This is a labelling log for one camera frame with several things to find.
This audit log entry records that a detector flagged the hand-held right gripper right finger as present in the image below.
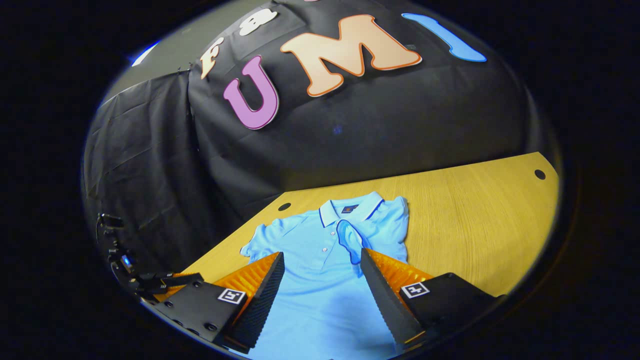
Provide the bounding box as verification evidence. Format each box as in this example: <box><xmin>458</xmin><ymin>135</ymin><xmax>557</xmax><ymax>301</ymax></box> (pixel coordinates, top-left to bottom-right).
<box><xmin>360</xmin><ymin>248</ymin><xmax>506</xmax><ymax>353</ymax></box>

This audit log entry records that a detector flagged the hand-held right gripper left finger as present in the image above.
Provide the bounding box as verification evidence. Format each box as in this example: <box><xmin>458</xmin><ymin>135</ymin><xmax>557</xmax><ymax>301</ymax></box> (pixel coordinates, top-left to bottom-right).
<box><xmin>142</xmin><ymin>251</ymin><xmax>285</xmax><ymax>351</ymax></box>

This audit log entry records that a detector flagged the light blue T-shirt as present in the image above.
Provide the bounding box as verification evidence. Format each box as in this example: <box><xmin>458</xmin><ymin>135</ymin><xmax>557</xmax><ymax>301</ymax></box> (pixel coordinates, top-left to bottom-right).
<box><xmin>239</xmin><ymin>191</ymin><xmax>411</xmax><ymax>360</ymax></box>

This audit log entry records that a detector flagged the black backdrop cloth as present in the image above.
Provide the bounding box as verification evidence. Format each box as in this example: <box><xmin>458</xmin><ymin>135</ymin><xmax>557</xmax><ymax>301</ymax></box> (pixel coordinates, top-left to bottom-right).
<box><xmin>81</xmin><ymin>0</ymin><xmax>563</xmax><ymax>281</ymax></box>

